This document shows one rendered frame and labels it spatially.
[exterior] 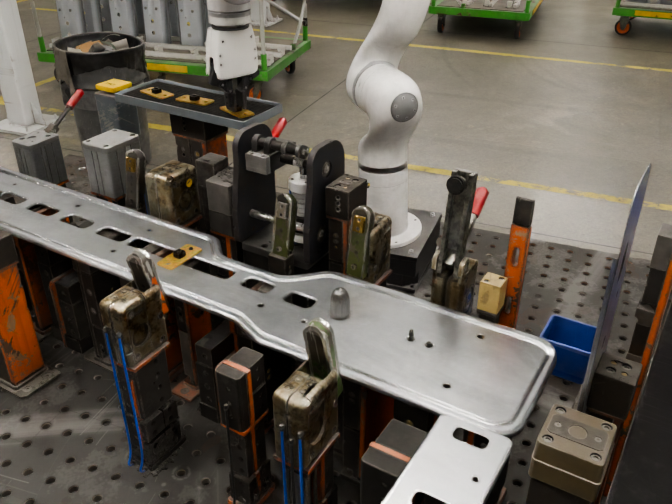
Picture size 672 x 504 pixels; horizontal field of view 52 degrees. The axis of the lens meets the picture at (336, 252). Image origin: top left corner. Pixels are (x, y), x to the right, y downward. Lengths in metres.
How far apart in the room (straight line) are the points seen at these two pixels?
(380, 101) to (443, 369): 0.69
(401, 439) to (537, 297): 0.89
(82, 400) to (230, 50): 0.75
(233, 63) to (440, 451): 0.89
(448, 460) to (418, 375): 0.16
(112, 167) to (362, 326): 0.70
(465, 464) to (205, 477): 0.55
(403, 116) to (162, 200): 0.54
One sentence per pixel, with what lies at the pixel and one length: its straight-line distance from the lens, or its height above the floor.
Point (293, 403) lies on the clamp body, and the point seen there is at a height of 1.04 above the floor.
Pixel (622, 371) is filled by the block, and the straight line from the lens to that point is 0.95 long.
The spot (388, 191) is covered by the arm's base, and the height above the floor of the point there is 0.94.
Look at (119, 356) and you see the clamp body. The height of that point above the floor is 0.95.
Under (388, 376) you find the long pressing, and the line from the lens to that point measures 0.99.
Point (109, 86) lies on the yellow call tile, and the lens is 1.75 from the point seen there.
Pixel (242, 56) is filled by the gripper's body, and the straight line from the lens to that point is 1.46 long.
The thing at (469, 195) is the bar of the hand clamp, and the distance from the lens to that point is 1.08.
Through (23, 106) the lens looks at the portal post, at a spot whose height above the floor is 0.16.
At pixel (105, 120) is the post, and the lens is 1.78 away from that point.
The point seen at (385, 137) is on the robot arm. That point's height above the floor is 1.09.
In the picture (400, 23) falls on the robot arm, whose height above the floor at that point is 1.32.
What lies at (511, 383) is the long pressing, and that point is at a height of 1.00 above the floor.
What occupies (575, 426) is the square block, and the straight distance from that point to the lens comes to 0.88.
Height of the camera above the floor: 1.65
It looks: 30 degrees down
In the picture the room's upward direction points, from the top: straight up
